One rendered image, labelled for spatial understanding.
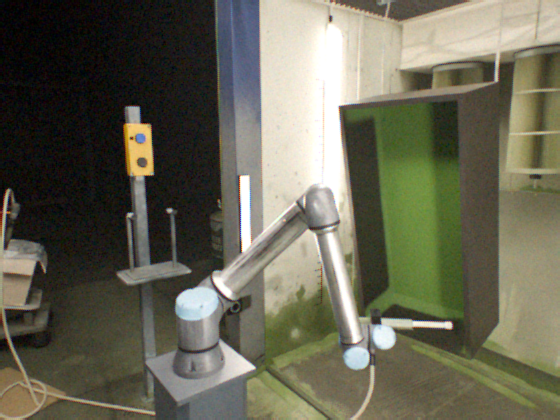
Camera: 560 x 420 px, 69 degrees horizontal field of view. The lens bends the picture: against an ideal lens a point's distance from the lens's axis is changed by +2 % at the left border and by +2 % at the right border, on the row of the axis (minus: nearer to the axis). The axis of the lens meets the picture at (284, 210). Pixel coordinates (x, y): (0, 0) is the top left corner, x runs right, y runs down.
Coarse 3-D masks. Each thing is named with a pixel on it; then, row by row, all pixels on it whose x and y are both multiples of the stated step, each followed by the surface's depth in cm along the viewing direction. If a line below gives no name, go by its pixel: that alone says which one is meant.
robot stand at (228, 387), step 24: (168, 360) 154; (240, 360) 153; (168, 384) 139; (192, 384) 139; (216, 384) 139; (240, 384) 146; (168, 408) 141; (192, 408) 135; (216, 408) 141; (240, 408) 148
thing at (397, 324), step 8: (360, 320) 191; (368, 320) 190; (384, 320) 190; (392, 320) 189; (400, 320) 189; (408, 320) 189; (392, 328) 189; (400, 328) 189; (408, 328) 188; (448, 328) 188
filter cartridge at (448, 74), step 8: (440, 64) 280; (448, 64) 275; (456, 64) 273; (464, 64) 272; (472, 64) 272; (480, 64) 274; (432, 72) 293; (440, 72) 282; (448, 72) 278; (456, 72) 275; (464, 72) 274; (472, 72) 274; (480, 72) 277; (440, 80) 283; (448, 80) 279; (456, 80) 278; (464, 80) 274; (472, 80) 275; (480, 80) 278; (432, 88) 294
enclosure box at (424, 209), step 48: (384, 96) 200; (432, 96) 159; (480, 96) 161; (384, 144) 222; (432, 144) 202; (480, 144) 166; (384, 192) 230; (432, 192) 211; (480, 192) 172; (384, 240) 236; (432, 240) 220; (480, 240) 178; (384, 288) 242; (432, 288) 230; (480, 288) 185; (432, 336) 206; (480, 336) 191
